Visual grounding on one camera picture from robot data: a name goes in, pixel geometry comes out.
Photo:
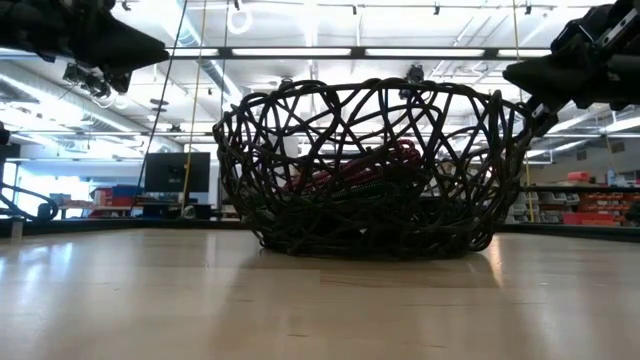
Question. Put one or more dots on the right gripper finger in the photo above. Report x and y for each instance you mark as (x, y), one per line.
(550, 77)

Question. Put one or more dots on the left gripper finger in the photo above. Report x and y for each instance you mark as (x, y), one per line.
(120, 45)

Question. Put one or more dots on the red storage crate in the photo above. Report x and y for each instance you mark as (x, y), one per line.
(100, 200)

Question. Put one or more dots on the black ceiling spotlight cluster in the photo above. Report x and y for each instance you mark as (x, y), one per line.
(92, 85)

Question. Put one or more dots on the shelf with red bins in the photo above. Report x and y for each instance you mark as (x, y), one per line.
(590, 205)

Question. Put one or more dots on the black room monitor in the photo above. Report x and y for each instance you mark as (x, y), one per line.
(175, 172)

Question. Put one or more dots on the white hanging loop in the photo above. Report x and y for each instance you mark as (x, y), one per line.
(228, 21)

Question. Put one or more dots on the black aluminium table frame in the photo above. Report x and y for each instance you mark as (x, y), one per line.
(75, 225)

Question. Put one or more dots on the blue storage crate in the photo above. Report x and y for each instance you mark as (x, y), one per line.
(127, 191)

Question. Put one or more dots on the black overhead camera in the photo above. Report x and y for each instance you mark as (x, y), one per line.
(415, 75)

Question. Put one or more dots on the grey frame bracket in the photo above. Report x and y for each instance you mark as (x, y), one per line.
(16, 229)

